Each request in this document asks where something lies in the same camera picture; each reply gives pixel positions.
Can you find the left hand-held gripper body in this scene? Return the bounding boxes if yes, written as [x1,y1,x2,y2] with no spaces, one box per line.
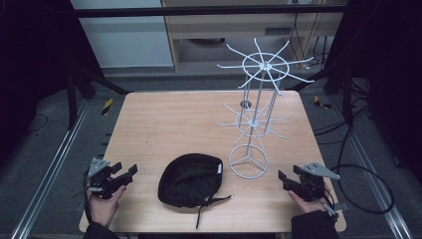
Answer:
[87,157,133,200]

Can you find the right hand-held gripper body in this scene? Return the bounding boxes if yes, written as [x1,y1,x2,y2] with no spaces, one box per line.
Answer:
[286,161,351,222]

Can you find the person's right hand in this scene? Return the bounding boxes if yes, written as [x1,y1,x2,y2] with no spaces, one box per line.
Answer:
[288,189,336,215]

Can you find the person's left hand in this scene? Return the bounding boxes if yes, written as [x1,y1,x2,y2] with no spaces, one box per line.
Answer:
[87,184,127,229]

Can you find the black cap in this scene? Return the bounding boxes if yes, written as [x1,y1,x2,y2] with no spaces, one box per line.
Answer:
[157,152,233,230]

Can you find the black and yellow tape strip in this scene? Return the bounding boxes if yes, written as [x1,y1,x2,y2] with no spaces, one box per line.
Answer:
[313,95,333,111]
[101,98,114,117]

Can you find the black stand with legs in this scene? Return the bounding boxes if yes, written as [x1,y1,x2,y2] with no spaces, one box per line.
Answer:
[286,61,356,127]
[65,64,134,131]

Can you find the white cabinet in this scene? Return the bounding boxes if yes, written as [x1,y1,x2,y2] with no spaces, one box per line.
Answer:
[70,0,175,70]

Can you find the dark curtain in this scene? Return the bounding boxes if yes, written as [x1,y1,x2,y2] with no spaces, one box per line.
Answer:
[322,0,422,185]
[0,0,104,167]

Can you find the light wooden shelf unit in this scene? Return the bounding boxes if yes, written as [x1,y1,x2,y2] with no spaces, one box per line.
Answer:
[160,0,348,73]

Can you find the black horizontal bar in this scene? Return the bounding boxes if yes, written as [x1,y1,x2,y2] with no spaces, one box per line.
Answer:
[74,4,348,18]

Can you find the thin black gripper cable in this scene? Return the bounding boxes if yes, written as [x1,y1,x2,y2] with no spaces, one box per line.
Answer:
[81,168,94,224]

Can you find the black floor cable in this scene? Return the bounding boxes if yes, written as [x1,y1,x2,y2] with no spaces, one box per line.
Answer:
[313,119,351,146]

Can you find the metal floor rail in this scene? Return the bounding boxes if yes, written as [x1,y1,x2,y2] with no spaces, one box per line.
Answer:
[9,99,91,239]
[326,94,414,239]

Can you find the looped black cable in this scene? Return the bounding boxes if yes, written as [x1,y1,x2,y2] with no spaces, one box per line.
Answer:
[330,125,396,215]

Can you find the white wire hanging rack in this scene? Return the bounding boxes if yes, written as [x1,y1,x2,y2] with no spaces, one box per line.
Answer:
[216,37,316,180]

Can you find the bundle of hanging cables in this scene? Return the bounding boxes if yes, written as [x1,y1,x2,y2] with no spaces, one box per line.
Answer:
[289,12,331,71]

